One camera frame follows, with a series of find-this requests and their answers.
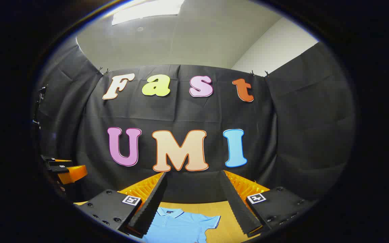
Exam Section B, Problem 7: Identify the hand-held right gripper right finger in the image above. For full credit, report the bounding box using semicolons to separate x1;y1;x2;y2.
220;170;318;237

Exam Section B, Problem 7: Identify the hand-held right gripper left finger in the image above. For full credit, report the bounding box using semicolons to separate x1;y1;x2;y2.
74;171;168;239

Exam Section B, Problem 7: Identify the light blue polo T-shirt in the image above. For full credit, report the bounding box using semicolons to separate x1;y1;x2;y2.
140;207;221;243

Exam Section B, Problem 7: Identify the black clamp stand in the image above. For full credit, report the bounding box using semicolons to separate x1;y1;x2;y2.
32;85;48;129

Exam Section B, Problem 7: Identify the black backdrop cloth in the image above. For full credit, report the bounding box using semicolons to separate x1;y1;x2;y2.
34;35;357;206

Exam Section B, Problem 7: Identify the ceiling light panel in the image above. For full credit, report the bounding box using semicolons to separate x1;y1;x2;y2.
112;0;185;26

